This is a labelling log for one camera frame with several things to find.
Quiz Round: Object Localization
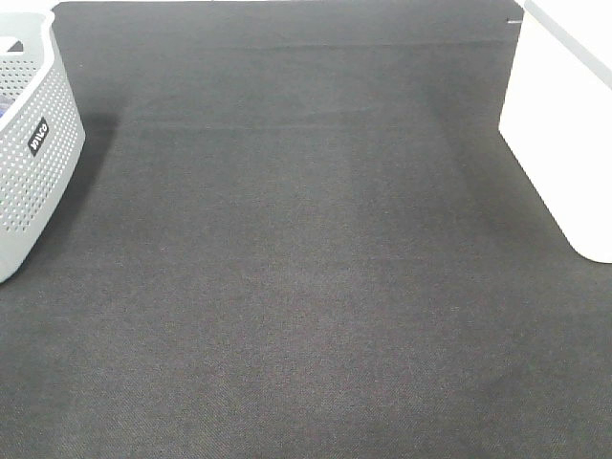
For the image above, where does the grey perforated laundry basket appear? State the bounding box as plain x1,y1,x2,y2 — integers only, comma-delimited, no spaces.
1,9,86,280

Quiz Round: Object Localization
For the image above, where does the white plastic storage box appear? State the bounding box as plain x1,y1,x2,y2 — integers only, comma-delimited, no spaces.
499,1,611,263

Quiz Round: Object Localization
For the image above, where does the black table mat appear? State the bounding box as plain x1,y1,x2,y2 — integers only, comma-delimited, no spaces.
1,1,611,458

